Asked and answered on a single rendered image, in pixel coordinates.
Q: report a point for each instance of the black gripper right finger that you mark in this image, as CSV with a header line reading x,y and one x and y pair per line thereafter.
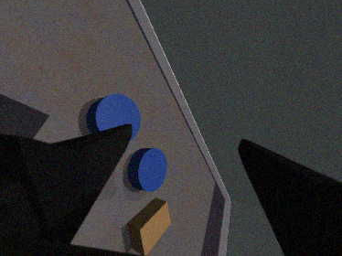
x,y
303,207

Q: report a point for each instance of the blue cylinder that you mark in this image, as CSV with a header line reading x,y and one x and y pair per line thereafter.
x,y
112,111
147,169

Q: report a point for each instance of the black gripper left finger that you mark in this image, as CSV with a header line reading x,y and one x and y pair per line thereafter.
x,y
63,180

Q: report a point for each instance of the tan rectangular block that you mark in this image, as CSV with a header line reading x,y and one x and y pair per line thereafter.
x,y
148,225

